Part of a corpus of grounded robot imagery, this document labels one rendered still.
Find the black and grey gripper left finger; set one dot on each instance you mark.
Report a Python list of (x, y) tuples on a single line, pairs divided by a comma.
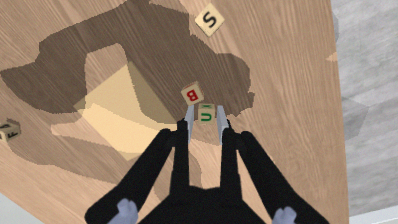
[(122, 204)]

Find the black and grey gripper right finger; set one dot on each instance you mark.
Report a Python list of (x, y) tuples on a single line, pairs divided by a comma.
[(282, 203)]

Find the tan flat mat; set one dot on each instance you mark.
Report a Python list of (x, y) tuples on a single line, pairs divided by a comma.
[(126, 111)]

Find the cream letter block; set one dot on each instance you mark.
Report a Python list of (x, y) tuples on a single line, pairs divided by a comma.
[(209, 20), (192, 93), (206, 114), (8, 131)]

